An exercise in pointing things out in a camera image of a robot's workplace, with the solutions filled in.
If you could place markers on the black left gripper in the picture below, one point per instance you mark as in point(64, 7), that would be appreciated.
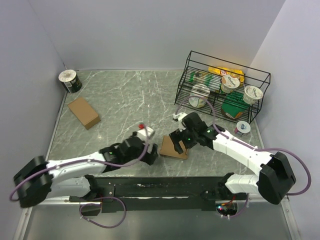
point(150, 157)

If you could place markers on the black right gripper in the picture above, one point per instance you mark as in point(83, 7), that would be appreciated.
point(176, 137)

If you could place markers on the brown cardboard box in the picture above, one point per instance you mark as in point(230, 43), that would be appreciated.
point(167, 149)
point(84, 113)

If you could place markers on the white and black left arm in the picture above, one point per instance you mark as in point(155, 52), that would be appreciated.
point(40, 179)

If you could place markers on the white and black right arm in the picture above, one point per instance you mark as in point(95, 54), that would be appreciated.
point(272, 176)

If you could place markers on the folded brown cardboard box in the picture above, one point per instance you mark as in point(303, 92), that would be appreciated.
point(84, 113)

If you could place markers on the white green cup lower shelf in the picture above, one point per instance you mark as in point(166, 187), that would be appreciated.
point(198, 95)

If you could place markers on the green snack packet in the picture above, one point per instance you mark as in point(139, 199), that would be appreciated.
point(234, 106)

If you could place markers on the green white packet in rack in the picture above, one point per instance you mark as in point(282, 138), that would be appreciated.
point(212, 81)

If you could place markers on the purple yogurt cup on table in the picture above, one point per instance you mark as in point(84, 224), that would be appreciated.
point(242, 128)

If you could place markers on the yogurt cup upper middle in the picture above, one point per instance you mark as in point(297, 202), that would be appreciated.
point(229, 83)

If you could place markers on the yellow snack bag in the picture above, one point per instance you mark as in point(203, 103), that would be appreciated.
point(222, 71)

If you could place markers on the yogurt cup upper right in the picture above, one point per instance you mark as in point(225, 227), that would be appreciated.
point(252, 94)

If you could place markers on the dark green noodle cup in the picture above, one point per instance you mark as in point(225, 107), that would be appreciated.
point(70, 80)

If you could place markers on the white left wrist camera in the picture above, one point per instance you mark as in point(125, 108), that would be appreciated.
point(145, 132)

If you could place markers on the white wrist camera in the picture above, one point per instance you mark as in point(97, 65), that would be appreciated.
point(179, 116)
point(145, 132)

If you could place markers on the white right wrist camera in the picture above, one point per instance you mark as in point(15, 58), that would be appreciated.
point(179, 116)

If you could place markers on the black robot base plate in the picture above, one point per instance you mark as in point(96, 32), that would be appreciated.
point(158, 193)

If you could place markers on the black wire rack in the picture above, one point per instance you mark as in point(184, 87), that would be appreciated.
point(197, 61)

